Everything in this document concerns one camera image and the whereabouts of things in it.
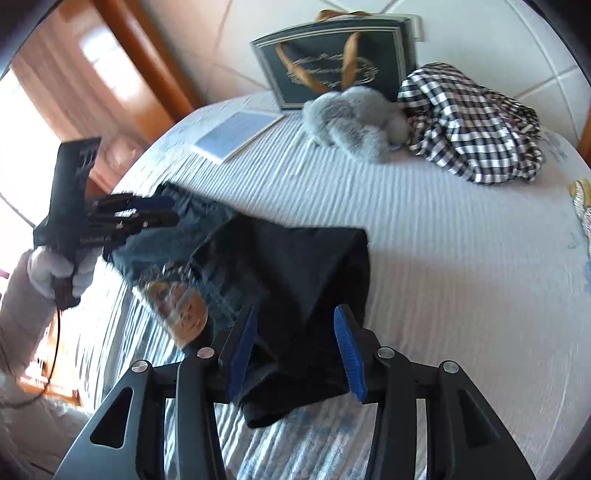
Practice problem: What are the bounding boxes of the black white checked cloth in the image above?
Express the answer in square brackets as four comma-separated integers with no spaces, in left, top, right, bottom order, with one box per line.
[397,62,544,185]

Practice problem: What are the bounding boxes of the person's left forearm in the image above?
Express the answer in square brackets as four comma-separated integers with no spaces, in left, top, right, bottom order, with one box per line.
[0,258,58,384]

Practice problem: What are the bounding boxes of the yellow embroidered cloth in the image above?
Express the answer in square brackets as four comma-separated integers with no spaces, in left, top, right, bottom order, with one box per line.
[568,178,591,259]

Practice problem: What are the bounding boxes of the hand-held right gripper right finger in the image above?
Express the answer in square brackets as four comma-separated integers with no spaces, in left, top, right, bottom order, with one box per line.
[333,305,539,480]

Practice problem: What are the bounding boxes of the white booklet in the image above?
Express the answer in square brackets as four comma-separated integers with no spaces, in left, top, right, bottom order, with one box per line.
[191,109,287,164]

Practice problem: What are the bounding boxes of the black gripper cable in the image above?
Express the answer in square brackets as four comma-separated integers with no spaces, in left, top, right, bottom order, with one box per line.
[0,298,63,409]

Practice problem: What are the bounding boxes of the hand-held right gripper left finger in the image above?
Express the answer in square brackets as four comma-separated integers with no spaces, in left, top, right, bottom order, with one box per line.
[54,305,259,480]

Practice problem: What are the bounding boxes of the wooden headboard frame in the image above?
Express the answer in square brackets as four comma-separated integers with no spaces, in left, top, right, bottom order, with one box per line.
[92,0,204,195]

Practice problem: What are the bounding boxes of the blue jeans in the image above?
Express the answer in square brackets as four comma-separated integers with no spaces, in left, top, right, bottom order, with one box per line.
[108,182,259,352]

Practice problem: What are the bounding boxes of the black gift bag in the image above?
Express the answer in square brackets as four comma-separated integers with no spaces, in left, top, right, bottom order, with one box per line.
[249,9,419,112]

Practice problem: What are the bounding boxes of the white padded headboard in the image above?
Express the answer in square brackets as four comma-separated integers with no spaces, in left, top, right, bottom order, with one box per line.
[139,0,591,148]

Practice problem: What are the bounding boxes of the striped pale bed sheet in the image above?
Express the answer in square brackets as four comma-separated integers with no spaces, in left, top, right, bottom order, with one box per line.
[69,88,591,480]

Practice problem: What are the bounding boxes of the person's left hand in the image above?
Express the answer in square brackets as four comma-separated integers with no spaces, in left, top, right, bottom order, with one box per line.
[27,246,97,301]

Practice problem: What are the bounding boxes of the grey plush toy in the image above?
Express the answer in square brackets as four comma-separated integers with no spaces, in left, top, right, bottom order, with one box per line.
[302,87,411,164]

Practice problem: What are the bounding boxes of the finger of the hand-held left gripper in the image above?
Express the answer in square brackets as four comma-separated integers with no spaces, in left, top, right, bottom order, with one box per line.
[81,211,181,246]
[88,194,178,216]

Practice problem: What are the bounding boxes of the black garment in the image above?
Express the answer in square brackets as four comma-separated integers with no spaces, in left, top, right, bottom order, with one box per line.
[191,215,372,429]

